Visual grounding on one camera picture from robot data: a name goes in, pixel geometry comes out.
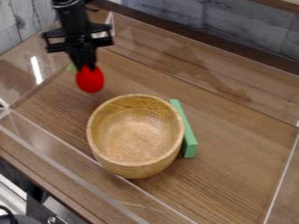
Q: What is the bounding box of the red felt strawberry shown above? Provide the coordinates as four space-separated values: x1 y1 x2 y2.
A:
67 63 106 93

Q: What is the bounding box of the black metal bracket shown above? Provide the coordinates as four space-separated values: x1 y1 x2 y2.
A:
26 193 67 224

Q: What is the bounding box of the black cable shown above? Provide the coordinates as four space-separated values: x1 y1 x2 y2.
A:
0 204 19 224

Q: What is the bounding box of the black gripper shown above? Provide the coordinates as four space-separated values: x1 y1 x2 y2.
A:
42 23 114 72

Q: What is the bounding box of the wooden bowl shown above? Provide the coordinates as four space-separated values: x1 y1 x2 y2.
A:
87 94 185 179

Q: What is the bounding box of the clear acrylic enclosure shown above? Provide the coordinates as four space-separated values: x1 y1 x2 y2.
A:
0 10 299 224

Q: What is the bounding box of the green rectangular block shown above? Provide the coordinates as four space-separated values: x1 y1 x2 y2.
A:
170 99 199 158

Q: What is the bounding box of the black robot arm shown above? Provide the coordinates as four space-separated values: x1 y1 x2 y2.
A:
42 0 114 71

